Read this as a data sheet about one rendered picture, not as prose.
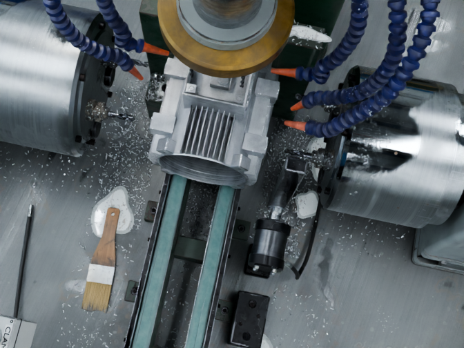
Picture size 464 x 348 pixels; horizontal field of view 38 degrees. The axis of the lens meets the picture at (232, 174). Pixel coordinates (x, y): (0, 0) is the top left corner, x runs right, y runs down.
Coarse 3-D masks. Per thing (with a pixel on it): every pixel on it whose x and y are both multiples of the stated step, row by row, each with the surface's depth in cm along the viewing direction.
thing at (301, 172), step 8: (288, 160) 92; (296, 160) 92; (304, 160) 92; (288, 168) 92; (296, 168) 92; (304, 168) 92; (280, 176) 97; (288, 176) 94; (296, 176) 94; (280, 184) 100; (288, 184) 99; (296, 184) 98; (272, 192) 110; (280, 192) 104; (288, 192) 103; (272, 200) 110; (280, 200) 109; (288, 200) 108; (280, 208) 113
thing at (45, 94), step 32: (0, 0) 108; (32, 0) 111; (0, 32) 104; (32, 32) 105; (96, 32) 109; (0, 64) 104; (32, 64) 104; (64, 64) 104; (96, 64) 112; (0, 96) 105; (32, 96) 104; (64, 96) 104; (96, 96) 117; (0, 128) 109; (32, 128) 108; (64, 128) 107; (96, 128) 119
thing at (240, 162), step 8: (160, 144) 109; (168, 144) 109; (160, 152) 110; (168, 152) 109; (232, 160) 109; (240, 160) 108; (248, 160) 110; (160, 168) 121; (240, 168) 110; (248, 168) 109
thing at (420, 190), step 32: (416, 96) 106; (448, 96) 107; (352, 128) 103; (384, 128) 103; (416, 128) 103; (448, 128) 103; (320, 160) 111; (352, 160) 104; (384, 160) 103; (416, 160) 103; (448, 160) 103; (320, 192) 121; (352, 192) 107; (384, 192) 106; (416, 192) 105; (448, 192) 106; (416, 224) 111
